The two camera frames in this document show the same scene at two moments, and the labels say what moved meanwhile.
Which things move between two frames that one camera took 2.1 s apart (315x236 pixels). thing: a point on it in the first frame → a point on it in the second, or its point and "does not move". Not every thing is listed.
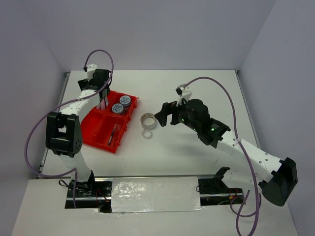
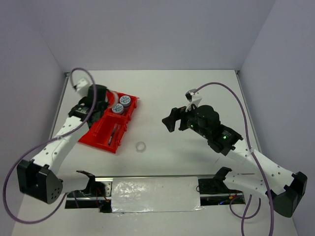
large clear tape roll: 147,120 → 112,98
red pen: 110,140 does not move
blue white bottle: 125,100 does not move
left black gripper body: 108,90 → 105,106
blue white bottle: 117,108 does not move
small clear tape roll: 147,134 → 141,147
